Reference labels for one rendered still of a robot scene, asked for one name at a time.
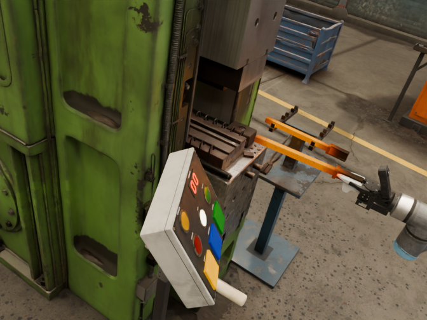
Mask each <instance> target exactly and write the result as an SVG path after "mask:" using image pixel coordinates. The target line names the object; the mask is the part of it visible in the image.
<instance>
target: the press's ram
mask: <svg viewBox="0 0 427 320"><path fill-rule="evenodd" d="M285 3H286V0H208V6H207V13H206V19H205V26H204V31H203V40H202V44H201V53H200V56H202V57H205V58H207V59H210V60H213V61H214V62H218V63H221V64H223V65H226V66H228V67H231V68H233V69H236V70H238V69H240V68H241V67H243V66H245V65H246V64H249V63H250V62H253V61H254V60H256V59H258V58H260V57H262V56H264V55H265V54H268V53H270V52H271V51H273V49H274V46H275V42H276V37H277V34H278V30H279V27H280V22H281V18H282V15H283V10H284V7H285Z"/></svg>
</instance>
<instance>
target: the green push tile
mask: <svg viewBox="0 0 427 320"><path fill-rule="evenodd" d="M212 218H213V220H214V222H215V224H216V226H217V228H218V230H219V232H220V234H223V230H224V219H225V217H224V215H223V213H222V210H221V208H220V206H219V204H218V202H217V201H215V203H214V208H213V215H212Z"/></svg>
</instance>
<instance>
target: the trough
mask: <svg viewBox="0 0 427 320"><path fill-rule="evenodd" d="M190 123H191V124H193V125H195V126H197V127H199V128H201V129H203V130H206V131H208V132H210V133H212V134H214V135H217V136H218V137H221V138H223V139H225V140H227V141H229V142H234V143H235V144H236V145H237V146H239V145H240V143H241V142H240V141H239V140H236V139H234V138H232V137H229V136H227V135H225V134H223V133H221V132H219V131H216V130H214V129H212V128H209V127H208V126H205V125H204V124H201V123H199V122H197V121H194V120H192V119H191V121H190Z"/></svg>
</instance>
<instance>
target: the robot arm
mask: <svg viewBox="0 0 427 320"><path fill-rule="evenodd" d="M354 174H356V175H358V176H360V177H363V178H364V179H363V182H362V183H361V182H358V181H356V180H354V179H352V178H349V177H347V176H344V175H342V174H337V176H338V177H339V178H340V179H341V180H342V181H343V184H342V191H343V192H349V191H351V190H353V191H355V192H360V193H359V195H358V196H357V200H356V203H355V204H357V205H359V203H364V204H366V205H367V206H366V207H363V206H361V205H359V206H361V207H362V208H365V209H366V210H370V209H372V210H374V211H377V212H379V213H381V214H383V215H385V216H386V215H387V214H388V212H390V216H391V217H393V218H396V219H397V220H399V221H402V222H403V223H406V225H405V227H404V228H403V229H402V231H401V232H400V233H399V235H398V236H397V238H396V239H395V241H394V243H393V249H394V250H395V252H396V253H397V254H398V255H399V256H401V257H402V258H404V259H406V260H411V261H412V260H415V259H417V258H418V256H419V255H420V254H421V253H422V252H425V251H427V204H425V203H423V202H421V201H418V200H417V199H414V198H413V197H410V196H408V195H406V194H403V193H401V194H400V195H399V194H397V193H394V195H393V196H392V197H391V185H390V170H389V168H388V165H383V166H380V168H379V169H378V176H379V179H380V184H379V183H378V182H376V181H375V180H373V179H371V178H369V177H366V176H365V175H361V174H358V173H354ZM363 183H364V184H363Z"/></svg>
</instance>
